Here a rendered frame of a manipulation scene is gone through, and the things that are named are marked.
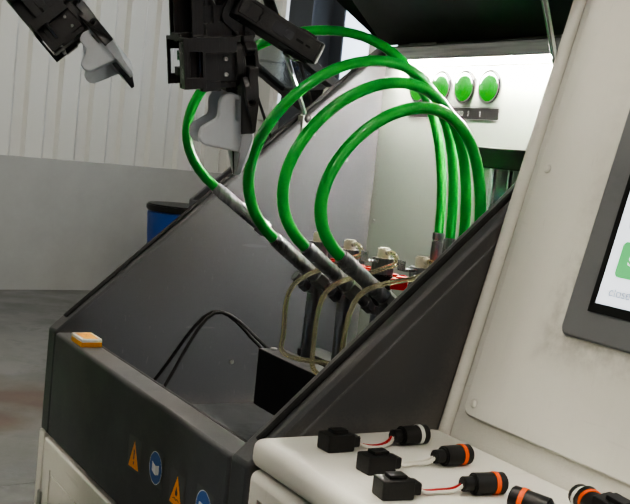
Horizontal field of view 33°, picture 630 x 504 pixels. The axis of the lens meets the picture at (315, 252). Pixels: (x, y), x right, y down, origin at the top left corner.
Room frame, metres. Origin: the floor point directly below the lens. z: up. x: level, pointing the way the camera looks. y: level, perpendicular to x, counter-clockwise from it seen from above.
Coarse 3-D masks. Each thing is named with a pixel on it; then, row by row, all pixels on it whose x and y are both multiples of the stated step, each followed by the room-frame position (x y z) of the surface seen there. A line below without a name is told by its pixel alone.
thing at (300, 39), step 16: (240, 0) 1.11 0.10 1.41; (256, 0) 1.12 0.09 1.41; (240, 16) 1.11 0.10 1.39; (256, 16) 1.12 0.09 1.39; (272, 16) 1.13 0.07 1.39; (256, 32) 1.15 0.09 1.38; (272, 32) 1.13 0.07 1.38; (288, 32) 1.14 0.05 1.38; (304, 32) 1.15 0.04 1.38; (288, 48) 1.15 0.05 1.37; (304, 48) 1.15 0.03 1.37; (320, 48) 1.16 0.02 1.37; (304, 64) 1.17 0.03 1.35
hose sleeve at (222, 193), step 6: (216, 186) 1.47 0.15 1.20; (222, 186) 1.47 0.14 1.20; (216, 192) 1.47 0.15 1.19; (222, 192) 1.47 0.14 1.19; (228, 192) 1.47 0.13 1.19; (222, 198) 1.47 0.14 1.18; (228, 198) 1.47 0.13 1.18; (234, 198) 1.48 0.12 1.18; (228, 204) 1.48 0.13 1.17; (234, 204) 1.47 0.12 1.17; (240, 204) 1.48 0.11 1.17; (234, 210) 1.48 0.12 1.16; (240, 210) 1.48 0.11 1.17; (246, 210) 1.48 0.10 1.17; (240, 216) 1.48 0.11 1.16; (246, 216) 1.48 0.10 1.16; (252, 222) 1.48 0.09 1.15
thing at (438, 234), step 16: (320, 32) 1.49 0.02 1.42; (336, 32) 1.49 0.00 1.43; (352, 32) 1.50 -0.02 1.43; (384, 48) 1.50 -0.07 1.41; (192, 96) 1.47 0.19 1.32; (192, 112) 1.47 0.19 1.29; (432, 128) 1.52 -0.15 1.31; (192, 144) 1.47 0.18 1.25; (192, 160) 1.47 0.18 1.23; (208, 176) 1.47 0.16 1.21
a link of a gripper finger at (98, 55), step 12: (84, 36) 1.52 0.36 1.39; (96, 36) 1.51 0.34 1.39; (96, 48) 1.52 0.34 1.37; (108, 48) 1.51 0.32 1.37; (120, 48) 1.51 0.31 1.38; (84, 60) 1.51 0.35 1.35; (96, 60) 1.51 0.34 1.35; (108, 60) 1.51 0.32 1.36; (120, 60) 1.51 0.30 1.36; (132, 72) 1.52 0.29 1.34
